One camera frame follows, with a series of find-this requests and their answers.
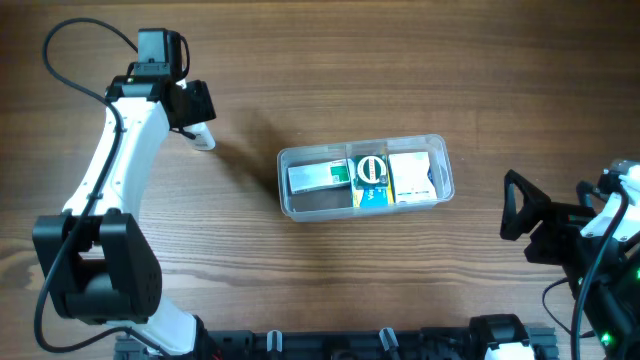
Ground white lotion bottle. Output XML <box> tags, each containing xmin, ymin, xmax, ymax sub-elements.
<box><xmin>184</xmin><ymin>122</ymin><xmax>216</xmax><ymax>151</ymax></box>

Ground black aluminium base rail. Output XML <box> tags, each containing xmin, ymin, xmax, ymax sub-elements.
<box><xmin>113</xmin><ymin>324</ymin><xmax>559</xmax><ymax>360</ymax></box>

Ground white green medicine box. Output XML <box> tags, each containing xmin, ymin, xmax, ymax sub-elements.
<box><xmin>287</xmin><ymin>159</ymin><xmax>350</xmax><ymax>194</ymax></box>

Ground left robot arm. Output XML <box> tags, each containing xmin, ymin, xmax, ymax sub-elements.
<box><xmin>32</xmin><ymin>28</ymin><xmax>222</xmax><ymax>359</ymax></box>

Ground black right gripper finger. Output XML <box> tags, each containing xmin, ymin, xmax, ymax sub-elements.
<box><xmin>500</xmin><ymin>169</ymin><xmax>551</xmax><ymax>241</ymax></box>
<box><xmin>576</xmin><ymin>181</ymin><xmax>599</xmax><ymax>208</ymax></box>

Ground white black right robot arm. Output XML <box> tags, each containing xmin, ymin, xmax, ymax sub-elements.
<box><xmin>500</xmin><ymin>160</ymin><xmax>639</xmax><ymax>359</ymax></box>

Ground black right camera cable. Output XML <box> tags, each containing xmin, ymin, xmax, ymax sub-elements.
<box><xmin>541</xmin><ymin>189</ymin><xmax>631</xmax><ymax>360</ymax></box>

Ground clear plastic container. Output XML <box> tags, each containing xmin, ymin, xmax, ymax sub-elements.
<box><xmin>277</xmin><ymin>134</ymin><xmax>455</xmax><ymax>222</ymax></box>

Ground blue yellow cough drops bag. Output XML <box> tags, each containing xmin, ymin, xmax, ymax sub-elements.
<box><xmin>352</xmin><ymin>187</ymin><xmax>394</xmax><ymax>208</ymax></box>

